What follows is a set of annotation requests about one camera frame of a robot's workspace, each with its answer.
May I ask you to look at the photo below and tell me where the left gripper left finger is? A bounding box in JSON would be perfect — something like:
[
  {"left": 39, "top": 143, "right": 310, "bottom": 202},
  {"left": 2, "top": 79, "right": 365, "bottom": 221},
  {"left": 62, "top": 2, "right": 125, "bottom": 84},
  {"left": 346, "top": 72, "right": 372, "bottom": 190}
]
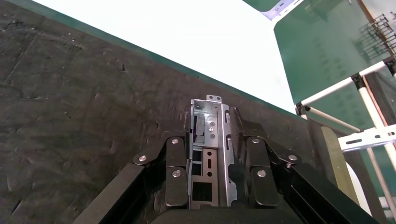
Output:
[{"left": 133, "top": 131, "right": 191, "bottom": 208}]

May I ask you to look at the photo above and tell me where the white metal slotted shelf rack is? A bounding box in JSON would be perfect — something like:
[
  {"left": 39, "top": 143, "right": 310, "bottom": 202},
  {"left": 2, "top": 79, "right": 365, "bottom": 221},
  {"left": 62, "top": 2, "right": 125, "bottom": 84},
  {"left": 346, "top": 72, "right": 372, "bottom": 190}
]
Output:
[{"left": 261, "top": 0, "right": 396, "bottom": 153}]

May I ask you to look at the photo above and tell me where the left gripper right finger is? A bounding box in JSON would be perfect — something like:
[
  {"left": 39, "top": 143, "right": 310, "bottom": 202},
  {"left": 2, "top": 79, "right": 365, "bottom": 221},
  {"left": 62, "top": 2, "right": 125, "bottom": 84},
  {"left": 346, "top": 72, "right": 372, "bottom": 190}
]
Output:
[{"left": 229, "top": 106, "right": 302, "bottom": 208}]

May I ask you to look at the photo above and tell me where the black wire rack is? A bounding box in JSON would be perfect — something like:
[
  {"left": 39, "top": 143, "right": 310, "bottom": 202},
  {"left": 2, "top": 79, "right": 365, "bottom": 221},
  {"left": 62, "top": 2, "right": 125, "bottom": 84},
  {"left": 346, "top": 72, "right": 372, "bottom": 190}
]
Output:
[{"left": 359, "top": 12, "right": 396, "bottom": 58}]

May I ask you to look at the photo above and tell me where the black container tray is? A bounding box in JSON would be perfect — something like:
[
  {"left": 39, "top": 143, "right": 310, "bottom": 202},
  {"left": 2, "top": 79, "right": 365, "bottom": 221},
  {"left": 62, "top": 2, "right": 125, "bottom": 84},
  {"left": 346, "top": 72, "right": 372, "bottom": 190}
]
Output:
[{"left": 0, "top": 0, "right": 361, "bottom": 224}]

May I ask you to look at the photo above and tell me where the white pipe rack cart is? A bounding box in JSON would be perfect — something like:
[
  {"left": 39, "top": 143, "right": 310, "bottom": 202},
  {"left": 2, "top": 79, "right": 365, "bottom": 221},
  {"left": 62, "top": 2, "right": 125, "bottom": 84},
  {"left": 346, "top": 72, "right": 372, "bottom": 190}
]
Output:
[{"left": 295, "top": 56, "right": 396, "bottom": 224}]

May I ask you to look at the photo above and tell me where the rectangular metal frame part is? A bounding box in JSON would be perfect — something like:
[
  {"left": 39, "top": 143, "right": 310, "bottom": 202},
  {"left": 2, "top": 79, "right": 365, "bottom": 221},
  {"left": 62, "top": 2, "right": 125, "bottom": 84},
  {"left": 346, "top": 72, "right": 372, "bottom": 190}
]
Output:
[{"left": 187, "top": 95, "right": 238, "bottom": 209}]

